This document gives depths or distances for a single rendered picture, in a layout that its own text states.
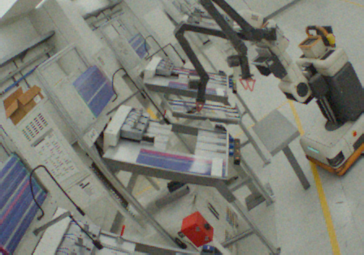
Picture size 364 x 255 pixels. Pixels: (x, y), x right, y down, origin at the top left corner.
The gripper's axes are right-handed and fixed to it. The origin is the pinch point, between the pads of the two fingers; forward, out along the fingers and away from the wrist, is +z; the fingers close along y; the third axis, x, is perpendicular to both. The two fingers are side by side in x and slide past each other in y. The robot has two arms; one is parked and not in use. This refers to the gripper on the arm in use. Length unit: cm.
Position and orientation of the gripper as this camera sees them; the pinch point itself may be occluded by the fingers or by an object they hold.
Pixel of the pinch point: (198, 110)
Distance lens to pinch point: 320.8
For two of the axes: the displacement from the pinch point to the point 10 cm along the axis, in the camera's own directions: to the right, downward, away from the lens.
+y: 0.0, 2.8, -9.6
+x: 9.9, 1.3, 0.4
